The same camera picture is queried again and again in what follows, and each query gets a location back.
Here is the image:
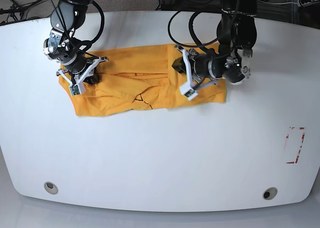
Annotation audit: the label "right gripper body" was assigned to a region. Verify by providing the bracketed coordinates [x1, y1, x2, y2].
[56, 56, 109, 86]

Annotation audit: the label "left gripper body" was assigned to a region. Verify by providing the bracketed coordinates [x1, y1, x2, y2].
[174, 45, 218, 91]

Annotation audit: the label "yellow Smile T-shirt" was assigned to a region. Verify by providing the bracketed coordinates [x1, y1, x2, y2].
[70, 44, 227, 116]

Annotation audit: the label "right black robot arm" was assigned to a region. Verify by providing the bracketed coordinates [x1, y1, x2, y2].
[43, 0, 108, 95]

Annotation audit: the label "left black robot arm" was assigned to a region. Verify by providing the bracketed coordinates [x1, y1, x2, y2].
[172, 0, 257, 93]

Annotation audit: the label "black tripod legs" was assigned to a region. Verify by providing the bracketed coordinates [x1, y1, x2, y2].
[0, 0, 48, 22]

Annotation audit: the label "red tape rectangle marking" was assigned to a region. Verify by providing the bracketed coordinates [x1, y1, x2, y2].
[283, 127, 306, 164]

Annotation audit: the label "left table grommet hole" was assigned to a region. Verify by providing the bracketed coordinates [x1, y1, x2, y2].
[44, 182, 59, 195]

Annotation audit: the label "table grommet hole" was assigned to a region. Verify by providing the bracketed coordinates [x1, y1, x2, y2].
[44, 182, 59, 195]
[262, 187, 278, 200]

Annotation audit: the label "white power strip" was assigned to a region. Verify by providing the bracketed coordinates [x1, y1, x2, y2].
[297, 0, 320, 8]

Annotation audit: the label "right table grommet hole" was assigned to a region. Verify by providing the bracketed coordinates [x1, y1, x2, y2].
[262, 187, 278, 200]

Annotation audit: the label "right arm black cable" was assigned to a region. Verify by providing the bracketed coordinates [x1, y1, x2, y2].
[43, 0, 106, 58]

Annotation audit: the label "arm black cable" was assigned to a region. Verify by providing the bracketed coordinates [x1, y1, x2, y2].
[167, 0, 241, 56]
[43, 0, 106, 58]

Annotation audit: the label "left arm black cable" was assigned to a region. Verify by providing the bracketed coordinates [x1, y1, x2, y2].
[167, 0, 241, 56]

